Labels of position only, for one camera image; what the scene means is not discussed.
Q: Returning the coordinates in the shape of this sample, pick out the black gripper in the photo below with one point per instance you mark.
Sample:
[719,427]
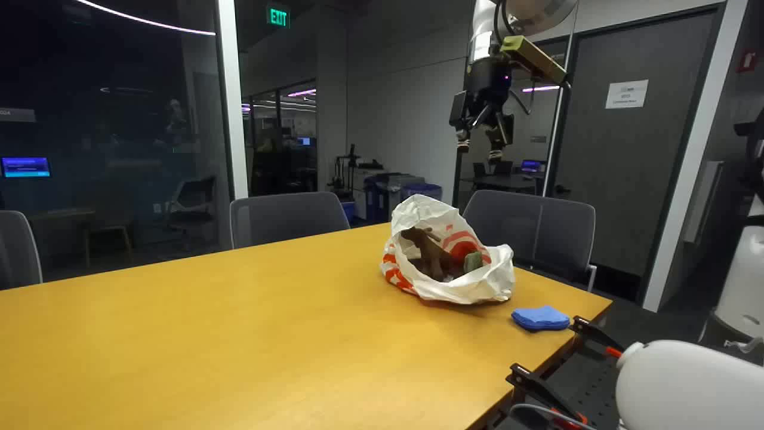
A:
[485,87]

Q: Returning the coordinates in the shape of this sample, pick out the white orange plastic bag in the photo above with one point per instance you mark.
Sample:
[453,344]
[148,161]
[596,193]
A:
[422,211]

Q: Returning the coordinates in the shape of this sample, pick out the blue storage bin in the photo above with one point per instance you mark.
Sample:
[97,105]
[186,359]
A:
[422,192]

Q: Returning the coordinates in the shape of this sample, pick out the grey office chair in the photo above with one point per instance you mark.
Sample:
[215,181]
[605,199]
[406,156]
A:
[502,222]
[567,238]
[14,252]
[288,215]

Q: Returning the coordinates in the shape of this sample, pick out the dark grey door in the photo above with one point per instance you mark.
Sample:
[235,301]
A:
[605,181]

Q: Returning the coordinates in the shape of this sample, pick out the white paper door sign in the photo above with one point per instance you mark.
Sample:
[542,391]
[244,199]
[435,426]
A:
[626,93]

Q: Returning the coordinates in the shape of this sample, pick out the blue sponge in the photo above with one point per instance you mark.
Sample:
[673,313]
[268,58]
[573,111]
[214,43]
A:
[541,317]

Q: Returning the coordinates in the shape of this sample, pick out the green exit sign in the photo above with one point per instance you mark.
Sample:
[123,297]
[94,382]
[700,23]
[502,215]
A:
[278,16]

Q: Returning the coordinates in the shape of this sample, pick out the white rounded device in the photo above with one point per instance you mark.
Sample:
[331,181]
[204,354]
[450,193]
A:
[684,389]

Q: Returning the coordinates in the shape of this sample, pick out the blue lit screen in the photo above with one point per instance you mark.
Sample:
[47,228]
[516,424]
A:
[25,167]

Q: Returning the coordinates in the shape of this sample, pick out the white door frame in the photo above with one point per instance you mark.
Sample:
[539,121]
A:
[694,158]

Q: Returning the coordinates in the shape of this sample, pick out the white window frame post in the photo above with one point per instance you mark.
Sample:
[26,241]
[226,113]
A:
[232,96]

